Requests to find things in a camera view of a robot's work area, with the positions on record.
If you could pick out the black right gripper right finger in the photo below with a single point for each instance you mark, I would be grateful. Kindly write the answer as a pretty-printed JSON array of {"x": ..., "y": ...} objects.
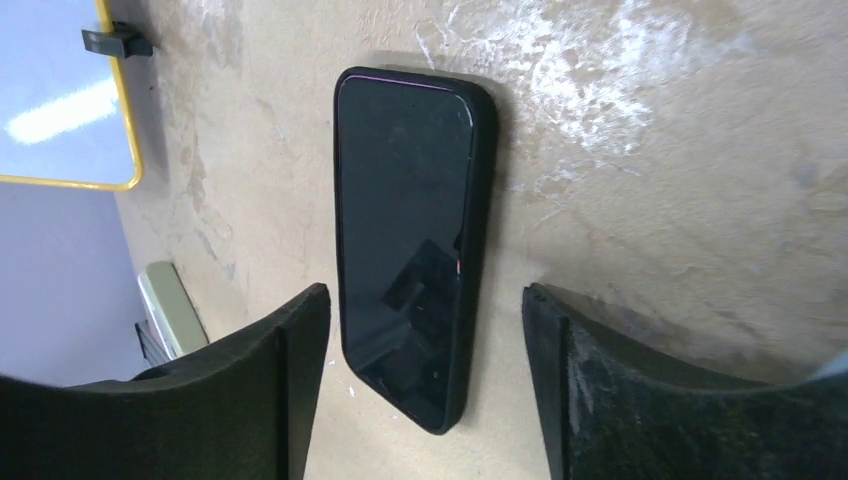
[{"x": 611, "y": 407}]

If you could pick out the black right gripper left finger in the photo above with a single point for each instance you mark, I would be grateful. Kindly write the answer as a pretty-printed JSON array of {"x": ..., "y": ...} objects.
[{"x": 241, "y": 407}]

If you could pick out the black phone case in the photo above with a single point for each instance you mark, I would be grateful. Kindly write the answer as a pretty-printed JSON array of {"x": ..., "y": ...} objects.
[{"x": 471, "y": 242}]

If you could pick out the grey white small device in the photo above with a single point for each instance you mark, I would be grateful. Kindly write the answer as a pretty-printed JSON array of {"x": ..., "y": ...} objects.
[{"x": 171, "y": 328}]

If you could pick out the yellow framed whiteboard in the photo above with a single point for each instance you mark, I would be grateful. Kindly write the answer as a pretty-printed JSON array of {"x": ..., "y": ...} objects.
[{"x": 66, "y": 114}]

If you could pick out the black whiteboard clip lower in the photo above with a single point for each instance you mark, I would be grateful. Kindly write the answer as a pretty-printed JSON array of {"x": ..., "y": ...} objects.
[{"x": 122, "y": 42}]

